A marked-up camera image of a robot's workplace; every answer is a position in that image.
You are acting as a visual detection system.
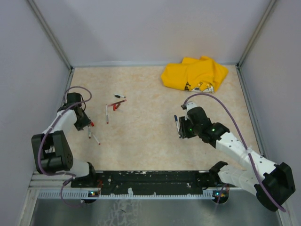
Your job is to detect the white pen red tip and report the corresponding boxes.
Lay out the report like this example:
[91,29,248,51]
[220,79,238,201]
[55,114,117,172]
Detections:
[105,104,109,124]

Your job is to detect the white pen blue markings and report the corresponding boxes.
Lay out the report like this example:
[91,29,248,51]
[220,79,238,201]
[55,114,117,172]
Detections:
[88,126,91,139]

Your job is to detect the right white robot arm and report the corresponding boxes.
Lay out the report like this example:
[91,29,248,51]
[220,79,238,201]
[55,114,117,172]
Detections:
[179,102,295,212]

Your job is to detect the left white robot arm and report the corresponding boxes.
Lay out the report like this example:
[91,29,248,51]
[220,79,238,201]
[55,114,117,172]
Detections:
[31,92,98,187]

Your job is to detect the black capped marker pen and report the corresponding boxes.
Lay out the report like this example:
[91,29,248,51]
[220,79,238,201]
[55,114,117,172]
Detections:
[114,94,126,98]

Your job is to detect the dark red pen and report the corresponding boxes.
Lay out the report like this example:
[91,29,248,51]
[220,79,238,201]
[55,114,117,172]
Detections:
[108,99,127,106]

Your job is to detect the yellow folded t-shirt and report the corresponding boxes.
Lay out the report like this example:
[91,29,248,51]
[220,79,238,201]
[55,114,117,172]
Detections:
[161,56,229,93]

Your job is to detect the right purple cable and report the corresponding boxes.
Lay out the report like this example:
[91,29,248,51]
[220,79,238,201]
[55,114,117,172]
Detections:
[183,93,287,213]

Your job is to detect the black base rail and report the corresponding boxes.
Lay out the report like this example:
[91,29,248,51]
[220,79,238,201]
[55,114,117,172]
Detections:
[71,170,223,195]

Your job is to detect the white slotted cable duct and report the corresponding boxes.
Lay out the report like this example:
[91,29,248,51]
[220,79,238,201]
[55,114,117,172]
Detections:
[38,189,221,200]

